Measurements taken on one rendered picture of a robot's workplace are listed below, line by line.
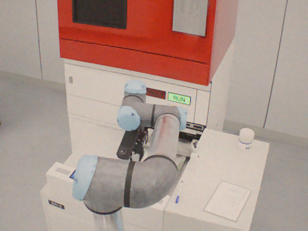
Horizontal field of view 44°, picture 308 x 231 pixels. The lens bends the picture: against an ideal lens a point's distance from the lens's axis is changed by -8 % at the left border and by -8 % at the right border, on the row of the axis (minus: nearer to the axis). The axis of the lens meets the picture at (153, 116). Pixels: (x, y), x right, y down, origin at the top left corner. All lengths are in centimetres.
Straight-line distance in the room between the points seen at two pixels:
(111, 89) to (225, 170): 76
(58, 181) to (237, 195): 77
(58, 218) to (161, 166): 108
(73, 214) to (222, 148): 77
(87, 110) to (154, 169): 139
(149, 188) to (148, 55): 108
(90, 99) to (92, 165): 133
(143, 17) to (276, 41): 173
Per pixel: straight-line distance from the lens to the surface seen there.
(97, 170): 93
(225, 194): 168
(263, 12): 331
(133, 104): 130
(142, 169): 93
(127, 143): 144
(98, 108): 225
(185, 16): 178
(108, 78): 213
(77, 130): 242
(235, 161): 187
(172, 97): 202
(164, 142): 108
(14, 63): 464
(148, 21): 185
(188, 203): 163
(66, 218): 193
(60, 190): 180
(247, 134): 189
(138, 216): 168
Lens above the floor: 211
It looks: 33 degrees down
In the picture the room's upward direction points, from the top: 2 degrees clockwise
